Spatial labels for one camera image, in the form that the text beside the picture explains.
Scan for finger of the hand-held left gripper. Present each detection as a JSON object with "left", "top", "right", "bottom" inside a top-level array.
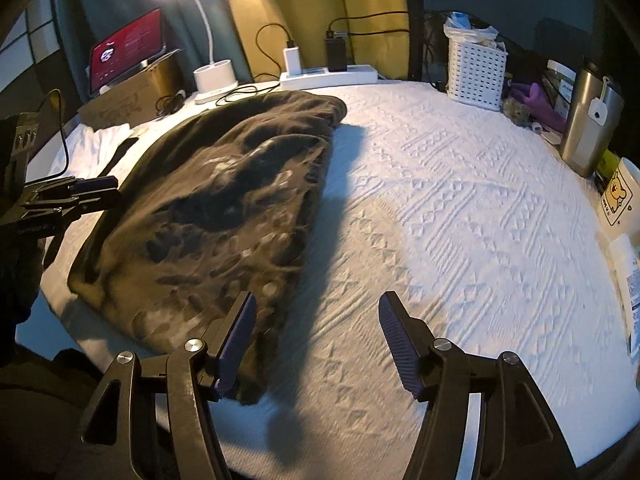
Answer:
[
  {"left": 36, "top": 175, "right": 119, "bottom": 197},
  {"left": 20, "top": 188, "right": 122, "bottom": 235}
]

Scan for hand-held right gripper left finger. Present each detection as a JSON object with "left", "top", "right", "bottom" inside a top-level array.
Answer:
[{"left": 80, "top": 290, "right": 258, "bottom": 480}]

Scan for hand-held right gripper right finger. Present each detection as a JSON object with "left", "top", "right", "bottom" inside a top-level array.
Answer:
[{"left": 378, "top": 290, "right": 568, "bottom": 480}]

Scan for dark brown sweatshirt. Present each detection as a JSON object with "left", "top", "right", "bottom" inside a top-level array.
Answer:
[{"left": 67, "top": 91, "right": 348, "bottom": 406}]

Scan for white cloth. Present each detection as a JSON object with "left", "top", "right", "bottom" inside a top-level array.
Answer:
[{"left": 67, "top": 122, "right": 133, "bottom": 181}]

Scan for brown cardboard box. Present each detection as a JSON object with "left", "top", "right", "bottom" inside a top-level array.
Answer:
[{"left": 77, "top": 52, "right": 186, "bottom": 126}]

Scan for tablet with red screen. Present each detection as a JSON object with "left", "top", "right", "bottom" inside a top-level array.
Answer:
[{"left": 89, "top": 8, "right": 167, "bottom": 95}]

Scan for white textured bedspread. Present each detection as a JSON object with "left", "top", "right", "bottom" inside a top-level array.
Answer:
[{"left": 15, "top": 80, "right": 636, "bottom": 480}]

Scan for white desk lamp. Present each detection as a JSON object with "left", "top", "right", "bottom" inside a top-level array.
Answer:
[{"left": 147, "top": 0, "right": 240, "bottom": 106}]

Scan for teal curtain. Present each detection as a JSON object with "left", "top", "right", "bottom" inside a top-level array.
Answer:
[{"left": 52, "top": 0, "right": 251, "bottom": 106}]

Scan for white paper packet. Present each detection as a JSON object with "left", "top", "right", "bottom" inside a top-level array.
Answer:
[{"left": 607, "top": 232, "right": 640, "bottom": 356}]

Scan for white cartoon mug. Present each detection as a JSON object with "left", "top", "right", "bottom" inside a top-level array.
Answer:
[{"left": 597, "top": 157, "right": 640, "bottom": 233}]

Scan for white power strip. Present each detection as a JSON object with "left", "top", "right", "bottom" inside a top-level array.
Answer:
[{"left": 279, "top": 65, "right": 378, "bottom": 91}]

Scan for purple plastic object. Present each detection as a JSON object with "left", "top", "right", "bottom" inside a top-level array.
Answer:
[{"left": 510, "top": 82, "right": 568, "bottom": 131}]

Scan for white perforated basket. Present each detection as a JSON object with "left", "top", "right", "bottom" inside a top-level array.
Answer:
[{"left": 446, "top": 35, "right": 508, "bottom": 112}]

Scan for stainless steel tumbler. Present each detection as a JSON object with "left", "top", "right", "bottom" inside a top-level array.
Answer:
[{"left": 559, "top": 60, "right": 626, "bottom": 178}]

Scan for clear jar white lid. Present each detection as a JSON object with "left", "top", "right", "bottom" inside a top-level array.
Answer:
[{"left": 542, "top": 60, "right": 581, "bottom": 121}]

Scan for black metal pole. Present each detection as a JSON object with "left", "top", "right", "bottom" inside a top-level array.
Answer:
[{"left": 407, "top": 0, "right": 426, "bottom": 82}]

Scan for crumpled plastic bags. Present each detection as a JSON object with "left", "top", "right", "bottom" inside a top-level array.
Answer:
[{"left": 444, "top": 10, "right": 501, "bottom": 44}]

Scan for black braided cable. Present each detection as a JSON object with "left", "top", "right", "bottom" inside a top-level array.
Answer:
[{"left": 37, "top": 88, "right": 69, "bottom": 181}]

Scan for bundled black cable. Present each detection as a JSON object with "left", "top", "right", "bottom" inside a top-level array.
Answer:
[{"left": 156, "top": 90, "right": 187, "bottom": 113}]

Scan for coiled black charging cable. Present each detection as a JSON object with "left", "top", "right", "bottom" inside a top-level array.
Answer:
[{"left": 217, "top": 22, "right": 296, "bottom": 108}]

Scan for thin black power cable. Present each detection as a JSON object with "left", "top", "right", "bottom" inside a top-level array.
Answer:
[{"left": 327, "top": 10, "right": 416, "bottom": 38}]

